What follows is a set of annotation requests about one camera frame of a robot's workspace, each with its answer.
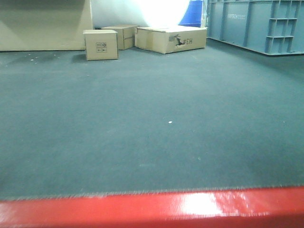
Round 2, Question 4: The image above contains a large beige cardboard panel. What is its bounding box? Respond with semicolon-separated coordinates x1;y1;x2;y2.
0;0;93;51

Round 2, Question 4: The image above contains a red glossy front edge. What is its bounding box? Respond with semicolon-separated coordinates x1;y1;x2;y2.
0;187;304;228

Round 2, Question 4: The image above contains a small cardboard box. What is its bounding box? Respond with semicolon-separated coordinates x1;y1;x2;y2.
83;29;119;61

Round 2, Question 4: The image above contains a grey-blue plastic crate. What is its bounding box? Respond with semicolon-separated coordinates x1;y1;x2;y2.
207;0;304;56

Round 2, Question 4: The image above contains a large torn cardboard box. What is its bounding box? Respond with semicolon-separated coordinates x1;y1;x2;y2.
135;26;207;54

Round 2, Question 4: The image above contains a middle cardboard box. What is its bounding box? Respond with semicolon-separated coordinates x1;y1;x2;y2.
101;25;138;50

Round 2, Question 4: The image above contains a blue panel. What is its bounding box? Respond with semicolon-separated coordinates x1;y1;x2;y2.
179;0;204;28

